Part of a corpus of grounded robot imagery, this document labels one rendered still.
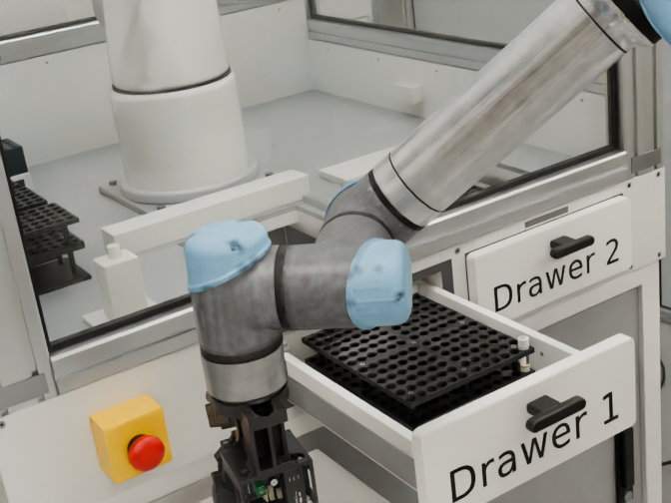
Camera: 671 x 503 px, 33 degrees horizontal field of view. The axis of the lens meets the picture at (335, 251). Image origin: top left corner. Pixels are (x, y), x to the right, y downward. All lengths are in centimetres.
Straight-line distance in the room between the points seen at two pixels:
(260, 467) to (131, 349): 30
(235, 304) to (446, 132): 25
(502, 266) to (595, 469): 46
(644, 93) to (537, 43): 67
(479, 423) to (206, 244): 35
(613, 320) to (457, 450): 67
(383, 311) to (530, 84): 24
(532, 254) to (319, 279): 64
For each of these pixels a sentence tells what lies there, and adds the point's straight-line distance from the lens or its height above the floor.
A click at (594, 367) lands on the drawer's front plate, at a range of 122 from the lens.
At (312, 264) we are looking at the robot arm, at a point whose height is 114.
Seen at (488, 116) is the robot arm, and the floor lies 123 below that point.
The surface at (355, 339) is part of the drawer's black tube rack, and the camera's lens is 135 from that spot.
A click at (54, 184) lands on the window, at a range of 119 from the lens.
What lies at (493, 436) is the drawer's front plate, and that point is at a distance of 115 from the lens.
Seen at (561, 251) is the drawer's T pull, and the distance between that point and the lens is 152.
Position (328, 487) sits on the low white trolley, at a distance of 134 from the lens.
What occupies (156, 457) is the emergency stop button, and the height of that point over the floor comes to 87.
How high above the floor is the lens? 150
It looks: 22 degrees down
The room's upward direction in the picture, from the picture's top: 7 degrees counter-clockwise
